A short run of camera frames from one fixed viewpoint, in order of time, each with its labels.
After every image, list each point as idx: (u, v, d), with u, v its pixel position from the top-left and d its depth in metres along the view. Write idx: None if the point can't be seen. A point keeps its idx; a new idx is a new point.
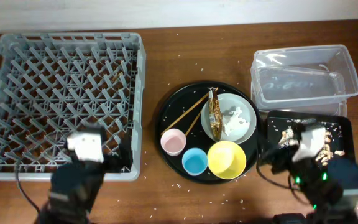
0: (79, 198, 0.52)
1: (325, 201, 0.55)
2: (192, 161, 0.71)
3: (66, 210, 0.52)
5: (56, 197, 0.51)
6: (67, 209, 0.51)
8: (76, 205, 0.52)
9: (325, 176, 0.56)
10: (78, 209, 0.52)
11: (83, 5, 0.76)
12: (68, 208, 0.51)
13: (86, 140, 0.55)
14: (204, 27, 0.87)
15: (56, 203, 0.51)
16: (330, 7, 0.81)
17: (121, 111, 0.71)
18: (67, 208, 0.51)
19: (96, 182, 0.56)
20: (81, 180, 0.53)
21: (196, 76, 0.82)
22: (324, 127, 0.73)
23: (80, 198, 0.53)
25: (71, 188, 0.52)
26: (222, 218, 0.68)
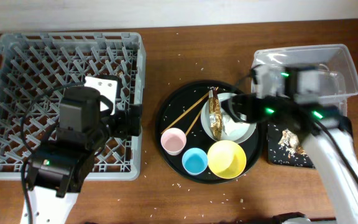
0: (84, 119, 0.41)
1: (294, 119, 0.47)
2: (192, 161, 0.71)
3: (59, 169, 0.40)
5: (65, 126, 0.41)
6: (63, 166, 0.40)
8: (82, 129, 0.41)
9: (319, 116, 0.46)
10: (78, 167, 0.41)
11: (83, 5, 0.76)
12: (65, 165, 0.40)
13: (102, 84, 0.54)
14: (204, 26, 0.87)
15: (63, 117, 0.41)
16: (330, 7, 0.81)
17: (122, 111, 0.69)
18: (63, 166, 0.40)
19: (91, 111, 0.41)
20: (97, 122, 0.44)
21: (196, 76, 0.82)
22: None
23: (84, 125, 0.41)
25: (82, 117, 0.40)
26: (222, 218, 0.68)
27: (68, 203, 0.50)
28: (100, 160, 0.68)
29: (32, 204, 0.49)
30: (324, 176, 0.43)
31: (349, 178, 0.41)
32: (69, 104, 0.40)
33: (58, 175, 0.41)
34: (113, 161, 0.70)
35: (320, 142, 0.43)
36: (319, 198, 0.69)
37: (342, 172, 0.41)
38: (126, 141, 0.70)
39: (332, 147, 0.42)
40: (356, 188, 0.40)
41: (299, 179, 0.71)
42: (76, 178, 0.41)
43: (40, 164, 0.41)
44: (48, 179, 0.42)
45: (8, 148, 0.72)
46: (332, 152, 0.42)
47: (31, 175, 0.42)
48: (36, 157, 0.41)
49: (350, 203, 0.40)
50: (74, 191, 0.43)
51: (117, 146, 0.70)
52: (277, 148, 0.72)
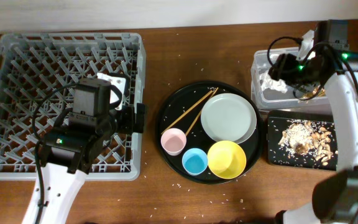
0: (96, 103, 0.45)
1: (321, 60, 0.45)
2: (192, 161, 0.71)
3: (72, 148, 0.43)
5: (78, 110, 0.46)
6: (76, 145, 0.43)
8: (93, 112, 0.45)
9: (345, 56, 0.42)
10: (87, 147, 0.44)
11: (83, 5, 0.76)
12: (76, 144, 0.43)
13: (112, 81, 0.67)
14: (204, 27, 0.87)
15: (78, 101, 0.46)
16: (330, 8, 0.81)
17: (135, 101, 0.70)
18: (76, 145, 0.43)
19: (104, 97, 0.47)
20: (106, 111, 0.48)
21: (196, 76, 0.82)
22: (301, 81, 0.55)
23: (95, 110, 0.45)
25: (95, 102, 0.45)
26: (222, 218, 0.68)
27: (78, 180, 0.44)
28: (100, 161, 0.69)
29: (44, 177, 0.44)
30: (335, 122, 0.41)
31: None
32: (83, 91, 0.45)
33: (70, 154, 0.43)
34: (113, 162, 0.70)
35: (332, 83, 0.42)
36: None
37: (355, 109, 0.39)
38: (126, 141, 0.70)
39: (349, 82, 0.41)
40: None
41: (299, 180, 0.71)
42: (87, 158, 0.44)
43: (52, 143, 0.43)
44: (63, 158, 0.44)
45: (8, 149, 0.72)
46: (349, 89, 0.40)
47: (45, 154, 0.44)
48: (50, 137, 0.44)
49: (356, 135, 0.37)
50: (84, 170, 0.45)
51: (117, 147, 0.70)
52: (277, 148, 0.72)
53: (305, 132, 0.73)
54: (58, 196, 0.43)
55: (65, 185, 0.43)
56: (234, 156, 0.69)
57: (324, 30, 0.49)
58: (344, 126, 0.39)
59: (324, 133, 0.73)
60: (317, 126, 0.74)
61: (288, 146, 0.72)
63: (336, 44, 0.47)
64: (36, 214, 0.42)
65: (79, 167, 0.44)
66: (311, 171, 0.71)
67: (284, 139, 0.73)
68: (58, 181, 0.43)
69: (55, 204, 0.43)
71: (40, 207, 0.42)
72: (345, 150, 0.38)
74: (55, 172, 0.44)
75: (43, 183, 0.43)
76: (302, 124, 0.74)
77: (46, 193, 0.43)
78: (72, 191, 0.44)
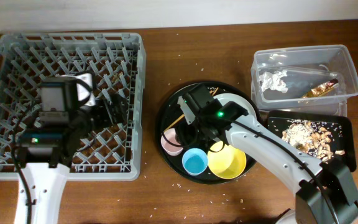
0: (65, 99, 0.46)
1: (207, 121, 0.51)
2: (192, 161, 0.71)
3: (48, 144, 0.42)
5: (49, 107, 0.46)
6: (50, 140, 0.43)
8: (64, 107, 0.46)
9: (221, 114, 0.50)
10: (64, 141, 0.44)
11: (83, 5, 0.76)
12: (52, 139, 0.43)
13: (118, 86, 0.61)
14: (204, 27, 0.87)
15: (48, 98, 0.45)
16: (330, 8, 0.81)
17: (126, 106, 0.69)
18: (51, 140, 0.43)
19: (72, 91, 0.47)
20: (76, 107, 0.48)
21: (196, 77, 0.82)
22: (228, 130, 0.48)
23: (64, 104, 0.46)
25: (63, 96, 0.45)
26: (222, 218, 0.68)
27: (61, 174, 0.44)
28: (100, 161, 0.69)
29: (27, 179, 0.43)
30: (259, 160, 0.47)
31: (266, 142, 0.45)
32: (50, 87, 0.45)
33: (49, 150, 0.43)
34: (113, 162, 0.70)
35: (235, 132, 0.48)
36: None
37: (263, 145, 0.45)
38: (126, 141, 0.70)
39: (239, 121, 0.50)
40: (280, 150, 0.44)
41: None
42: (65, 152, 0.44)
43: (27, 143, 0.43)
44: (40, 155, 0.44)
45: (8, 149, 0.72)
46: (243, 131, 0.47)
47: (22, 155, 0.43)
48: (24, 137, 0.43)
49: (281, 161, 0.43)
50: (65, 164, 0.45)
51: (117, 147, 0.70)
52: None
53: (305, 132, 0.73)
54: (45, 193, 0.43)
55: (48, 181, 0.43)
56: (234, 156, 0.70)
57: (196, 90, 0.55)
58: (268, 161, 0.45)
59: (324, 133, 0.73)
60: (317, 126, 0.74)
61: None
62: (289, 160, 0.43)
63: (204, 106, 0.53)
64: (27, 213, 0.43)
65: (59, 161, 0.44)
66: None
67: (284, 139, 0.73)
68: (43, 178, 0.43)
69: (43, 201, 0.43)
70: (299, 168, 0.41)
71: (29, 206, 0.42)
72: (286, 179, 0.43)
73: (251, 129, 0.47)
74: (36, 170, 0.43)
75: (26, 183, 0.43)
76: (303, 124, 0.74)
77: (32, 192, 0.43)
78: (58, 187, 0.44)
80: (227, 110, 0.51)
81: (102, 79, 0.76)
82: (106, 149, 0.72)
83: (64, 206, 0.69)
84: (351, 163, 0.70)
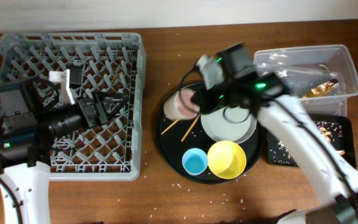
0: (26, 100, 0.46)
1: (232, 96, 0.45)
2: (192, 161, 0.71)
3: (22, 145, 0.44)
5: (12, 112, 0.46)
6: (23, 142, 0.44)
8: (28, 108, 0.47)
9: None
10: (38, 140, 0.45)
11: (83, 5, 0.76)
12: (25, 139, 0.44)
13: None
14: (204, 27, 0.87)
15: (8, 104, 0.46)
16: (331, 7, 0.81)
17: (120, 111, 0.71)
18: (25, 140, 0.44)
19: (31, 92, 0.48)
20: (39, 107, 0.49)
21: (196, 76, 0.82)
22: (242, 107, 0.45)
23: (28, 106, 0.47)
25: (23, 99, 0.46)
26: (222, 218, 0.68)
27: (42, 172, 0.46)
28: (100, 161, 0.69)
29: (7, 183, 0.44)
30: (299, 157, 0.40)
31: (307, 135, 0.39)
32: (7, 91, 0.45)
33: (23, 152, 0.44)
34: (114, 162, 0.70)
35: (266, 121, 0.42)
36: None
37: (304, 137, 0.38)
38: (126, 141, 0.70)
39: (284, 106, 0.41)
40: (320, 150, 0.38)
41: (299, 180, 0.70)
42: (42, 150, 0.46)
43: (0, 150, 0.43)
44: (16, 158, 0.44)
45: None
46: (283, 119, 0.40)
47: None
48: None
49: (319, 163, 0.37)
50: (44, 162, 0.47)
51: (117, 147, 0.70)
52: (277, 148, 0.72)
53: None
54: (30, 191, 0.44)
55: (29, 180, 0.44)
56: (234, 156, 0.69)
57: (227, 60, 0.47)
58: (302, 157, 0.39)
59: (324, 133, 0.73)
60: (317, 126, 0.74)
61: None
62: (325, 165, 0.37)
63: (245, 70, 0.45)
64: (17, 215, 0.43)
65: (38, 159, 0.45)
66: None
67: None
68: (21, 178, 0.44)
69: (30, 201, 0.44)
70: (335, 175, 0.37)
71: (17, 208, 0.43)
72: (319, 183, 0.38)
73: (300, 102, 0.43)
74: (11, 174, 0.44)
75: (9, 187, 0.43)
76: None
77: (17, 194, 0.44)
78: (43, 185, 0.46)
80: (266, 79, 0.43)
81: (102, 79, 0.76)
82: (106, 148, 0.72)
83: (64, 206, 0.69)
84: (351, 163, 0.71)
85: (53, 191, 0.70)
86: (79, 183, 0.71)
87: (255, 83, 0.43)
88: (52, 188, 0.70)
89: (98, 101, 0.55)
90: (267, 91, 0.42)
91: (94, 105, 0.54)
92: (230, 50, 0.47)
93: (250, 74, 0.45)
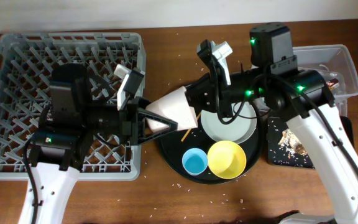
0: (74, 98, 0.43)
1: (274, 93, 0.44)
2: (192, 161, 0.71)
3: (61, 145, 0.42)
5: (59, 107, 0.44)
6: (64, 142, 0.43)
8: (74, 105, 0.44)
9: (249, 93, 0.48)
10: (78, 144, 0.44)
11: (83, 5, 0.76)
12: (65, 140, 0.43)
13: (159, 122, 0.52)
14: (204, 27, 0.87)
15: (56, 96, 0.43)
16: (331, 7, 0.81)
17: None
18: (64, 142, 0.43)
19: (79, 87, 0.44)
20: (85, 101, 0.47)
21: (196, 76, 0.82)
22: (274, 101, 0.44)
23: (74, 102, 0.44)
25: (73, 95, 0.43)
26: (222, 218, 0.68)
27: (71, 178, 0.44)
28: (100, 161, 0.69)
29: (35, 178, 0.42)
30: (321, 166, 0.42)
31: (342, 158, 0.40)
32: (59, 88, 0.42)
33: (61, 152, 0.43)
34: (113, 162, 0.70)
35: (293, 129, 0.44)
36: (319, 199, 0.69)
37: (333, 149, 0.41)
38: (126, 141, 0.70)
39: (321, 126, 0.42)
40: (354, 175, 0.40)
41: (299, 180, 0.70)
42: (78, 155, 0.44)
43: (41, 142, 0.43)
44: (53, 157, 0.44)
45: (8, 149, 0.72)
46: (317, 131, 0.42)
47: (35, 154, 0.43)
48: (39, 135, 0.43)
49: (340, 173, 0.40)
50: (76, 168, 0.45)
51: (117, 147, 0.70)
52: (277, 148, 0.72)
53: None
54: (52, 195, 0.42)
55: (58, 182, 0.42)
56: (236, 157, 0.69)
57: (262, 46, 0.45)
58: (326, 167, 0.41)
59: None
60: None
61: (288, 146, 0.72)
62: (348, 174, 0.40)
63: (282, 61, 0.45)
64: (32, 214, 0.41)
65: (71, 164, 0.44)
66: (311, 171, 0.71)
67: (284, 139, 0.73)
68: (51, 178, 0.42)
69: (50, 203, 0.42)
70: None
71: (35, 206, 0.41)
72: (340, 207, 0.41)
73: (324, 91, 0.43)
74: (42, 171, 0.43)
75: (35, 183, 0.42)
76: None
77: (40, 193, 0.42)
78: (66, 188, 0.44)
80: (305, 77, 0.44)
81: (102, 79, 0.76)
82: (106, 149, 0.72)
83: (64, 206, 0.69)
84: None
85: None
86: (79, 183, 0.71)
87: (296, 82, 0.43)
88: None
89: (135, 119, 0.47)
90: (307, 91, 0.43)
91: (130, 124, 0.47)
92: (271, 33, 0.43)
93: (289, 69, 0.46)
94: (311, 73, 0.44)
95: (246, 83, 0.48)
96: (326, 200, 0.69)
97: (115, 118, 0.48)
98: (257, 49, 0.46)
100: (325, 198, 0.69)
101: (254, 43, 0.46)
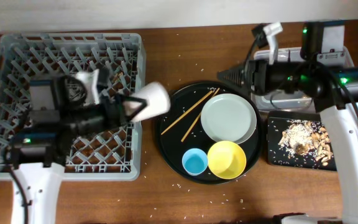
0: (54, 95, 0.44)
1: (319, 78, 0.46)
2: (192, 161, 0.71)
3: (42, 142, 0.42)
5: (37, 108, 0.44)
6: (44, 139, 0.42)
8: (55, 104, 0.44)
9: (290, 79, 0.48)
10: (58, 140, 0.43)
11: (84, 5, 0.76)
12: (46, 137, 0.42)
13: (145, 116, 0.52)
14: (204, 27, 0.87)
15: (36, 98, 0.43)
16: (331, 8, 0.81)
17: None
18: (45, 139, 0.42)
19: (59, 87, 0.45)
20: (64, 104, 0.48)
21: (196, 76, 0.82)
22: (315, 85, 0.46)
23: (56, 102, 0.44)
25: (53, 93, 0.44)
26: (223, 218, 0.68)
27: (56, 174, 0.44)
28: (100, 161, 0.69)
29: (19, 180, 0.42)
30: (341, 160, 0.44)
31: None
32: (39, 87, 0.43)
33: (41, 150, 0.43)
34: (113, 162, 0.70)
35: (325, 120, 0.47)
36: (319, 199, 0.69)
37: (357, 147, 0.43)
38: (126, 141, 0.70)
39: (355, 122, 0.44)
40: None
41: (299, 180, 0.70)
42: (60, 151, 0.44)
43: (19, 144, 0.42)
44: (35, 156, 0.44)
45: None
46: (350, 126, 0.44)
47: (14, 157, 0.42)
48: (16, 138, 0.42)
49: None
50: (59, 163, 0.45)
51: (117, 147, 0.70)
52: (277, 148, 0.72)
53: (305, 132, 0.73)
54: (40, 193, 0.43)
55: (43, 180, 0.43)
56: (237, 158, 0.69)
57: (314, 35, 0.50)
58: (347, 162, 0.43)
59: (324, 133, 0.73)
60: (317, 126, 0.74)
61: (288, 146, 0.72)
62: None
63: (329, 55, 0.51)
64: (23, 214, 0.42)
65: (54, 160, 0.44)
66: (311, 171, 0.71)
67: (284, 139, 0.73)
68: (36, 177, 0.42)
69: (39, 201, 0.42)
70: None
71: (25, 206, 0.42)
72: (350, 203, 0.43)
73: None
74: (26, 172, 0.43)
75: (20, 185, 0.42)
76: (302, 124, 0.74)
77: (27, 193, 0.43)
78: (54, 186, 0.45)
80: (352, 71, 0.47)
81: None
82: (106, 149, 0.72)
83: (63, 206, 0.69)
84: None
85: None
86: (79, 183, 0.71)
87: (341, 74, 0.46)
88: None
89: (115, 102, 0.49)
90: (350, 84, 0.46)
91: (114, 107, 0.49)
92: (324, 25, 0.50)
93: (335, 62, 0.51)
94: (355, 70, 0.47)
95: (288, 70, 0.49)
96: (327, 200, 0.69)
97: (97, 116, 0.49)
98: (307, 39, 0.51)
100: (327, 198, 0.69)
101: (306, 33, 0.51)
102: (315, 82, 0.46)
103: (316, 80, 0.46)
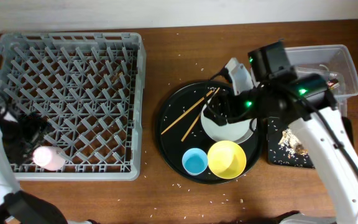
0: None
1: (272, 101, 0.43)
2: (192, 161, 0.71)
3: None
5: None
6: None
8: None
9: (249, 104, 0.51)
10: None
11: (83, 5, 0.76)
12: None
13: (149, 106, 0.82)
14: (204, 27, 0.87)
15: None
16: (332, 7, 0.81)
17: (121, 111, 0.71)
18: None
19: None
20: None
21: (195, 76, 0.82)
22: (270, 109, 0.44)
23: None
25: None
26: (223, 218, 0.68)
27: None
28: (100, 161, 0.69)
29: None
30: (322, 167, 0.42)
31: (345, 162, 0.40)
32: None
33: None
34: (113, 162, 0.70)
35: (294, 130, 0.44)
36: (319, 199, 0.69)
37: (334, 153, 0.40)
38: (126, 141, 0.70)
39: (323, 128, 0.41)
40: (356, 178, 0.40)
41: (299, 180, 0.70)
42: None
43: None
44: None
45: None
46: (319, 134, 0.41)
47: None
48: None
49: (340, 178, 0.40)
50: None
51: (117, 146, 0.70)
52: (277, 148, 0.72)
53: None
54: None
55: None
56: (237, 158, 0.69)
57: (257, 61, 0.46)
58: (327, 170, 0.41)
59: None
60: None
61: (289, 146, 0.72)
62: (350, 177, 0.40)
63: (280, 71, 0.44)
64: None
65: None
66: (311, 171, 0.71)
67: (284, 139, 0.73)
68: None
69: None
70: None
71: None
72: (341, 206, 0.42)
73: (325, 95, 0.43)
74: None
75: None
76: None
77: None
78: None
80: (309, 79, 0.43)
81: (102, 79, 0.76)
82: (106, 149, 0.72)
83: (64, 206, 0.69)
84: None
85: (52, 191, 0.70)
86: (79, 183, 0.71)
87: (299, 86, 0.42)
88: (53, 189, 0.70)
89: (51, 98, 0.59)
90: (309, 94, 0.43)
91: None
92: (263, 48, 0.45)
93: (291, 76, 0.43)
94: (314, 76, 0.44)
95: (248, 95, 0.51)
96: (326, 199, 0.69)
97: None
98: (254, 67, 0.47)
100: (326, 198, 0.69)
101: (252, 63, 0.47)
102: (273, 101, 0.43)
103: (273, 99, 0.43)
